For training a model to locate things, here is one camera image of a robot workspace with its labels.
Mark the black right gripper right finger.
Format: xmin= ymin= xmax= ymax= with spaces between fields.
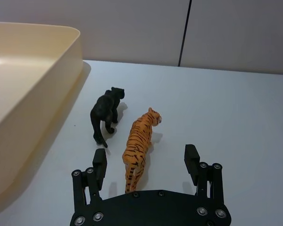
xmin=183 ymin=144 xmax=226 ymax=208

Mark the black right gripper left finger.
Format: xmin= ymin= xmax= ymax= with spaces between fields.
xmin=71 ymin=148 xmax=108 ymax=214

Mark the orange striped tiger toy figure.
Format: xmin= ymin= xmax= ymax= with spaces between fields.
xmin=122 ymin=107 xmax=163 ymax=194

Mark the cream plastic bin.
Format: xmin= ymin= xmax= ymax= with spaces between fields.
xmin=0 ymin=21 xmax=83 ymax=218

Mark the black panther toy figure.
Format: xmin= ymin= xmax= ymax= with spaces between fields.
xmin=89 ymin=86 xmax=126 ymax=148

